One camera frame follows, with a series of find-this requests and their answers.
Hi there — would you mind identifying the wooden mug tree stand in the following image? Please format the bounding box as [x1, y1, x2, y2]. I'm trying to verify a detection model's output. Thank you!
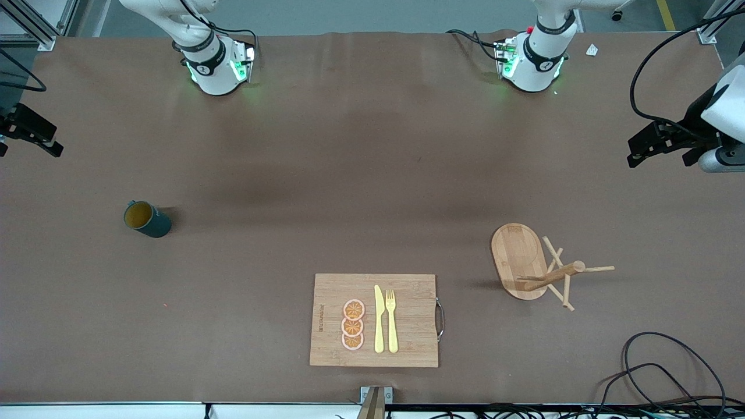
[491, 223, 615, 312]

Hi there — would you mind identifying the dark teal cup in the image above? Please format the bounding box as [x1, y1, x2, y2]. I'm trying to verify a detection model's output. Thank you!
[123, 200, 172, 239]

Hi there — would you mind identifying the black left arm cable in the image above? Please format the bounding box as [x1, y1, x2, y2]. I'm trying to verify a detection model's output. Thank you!
[630, 22, 745, 140]

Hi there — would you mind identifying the black looped cable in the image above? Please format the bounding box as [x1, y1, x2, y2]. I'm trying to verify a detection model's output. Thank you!
[622, 332, 728, 411]
[597, 364, 699, 417]

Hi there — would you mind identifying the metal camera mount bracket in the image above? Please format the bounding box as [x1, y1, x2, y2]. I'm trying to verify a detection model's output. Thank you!
[356, 386, 393, 419]

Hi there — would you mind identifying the white table edge rail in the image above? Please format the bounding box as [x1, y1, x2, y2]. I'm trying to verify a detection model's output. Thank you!
[0, 402, 361, 419]

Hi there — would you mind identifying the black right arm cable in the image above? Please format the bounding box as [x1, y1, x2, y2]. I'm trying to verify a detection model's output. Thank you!
[0, 49, 47, 93]

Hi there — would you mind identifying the black base cable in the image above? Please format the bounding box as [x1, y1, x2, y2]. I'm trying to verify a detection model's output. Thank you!
[207, 22, 260, 59]
[445, 28, 507, 63]

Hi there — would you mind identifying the bamboo cutting board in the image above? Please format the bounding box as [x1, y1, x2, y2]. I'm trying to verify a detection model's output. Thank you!
[309, 274, 445, 368]

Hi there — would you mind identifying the black right base cable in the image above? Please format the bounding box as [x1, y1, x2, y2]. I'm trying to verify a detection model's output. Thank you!
[207, 22, 260, 59]

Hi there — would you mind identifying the black cable along table edge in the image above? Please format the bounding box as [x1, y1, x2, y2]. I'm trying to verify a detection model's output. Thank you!
[407, 403, 745, 419]

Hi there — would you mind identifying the brown table cover sheet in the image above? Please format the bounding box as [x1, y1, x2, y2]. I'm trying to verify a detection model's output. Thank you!
[0, 30, 745, 405]

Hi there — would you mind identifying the aluminium frame post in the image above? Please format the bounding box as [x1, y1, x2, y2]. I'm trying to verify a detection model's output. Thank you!
[697, 0, 745, 45]
[0, 0, 79, 52]

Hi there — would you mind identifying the yellow plastic knife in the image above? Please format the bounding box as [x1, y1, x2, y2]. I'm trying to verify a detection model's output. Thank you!
[374, 285, 385, 354]

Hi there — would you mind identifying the yellow plastic fork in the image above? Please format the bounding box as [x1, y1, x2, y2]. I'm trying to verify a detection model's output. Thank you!
[385, 289, 399, 354]

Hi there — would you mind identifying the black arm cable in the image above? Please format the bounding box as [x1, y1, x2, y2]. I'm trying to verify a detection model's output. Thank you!
[630, 22, 745, 140]
[0, 49, 47, 93]

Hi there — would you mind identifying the black left base cable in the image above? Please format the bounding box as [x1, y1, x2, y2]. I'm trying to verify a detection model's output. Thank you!
[445, 28, 507, 63]

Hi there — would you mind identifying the office chair castor leg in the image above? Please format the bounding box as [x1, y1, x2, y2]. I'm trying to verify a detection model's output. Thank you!
[608, 0, 638, 22]

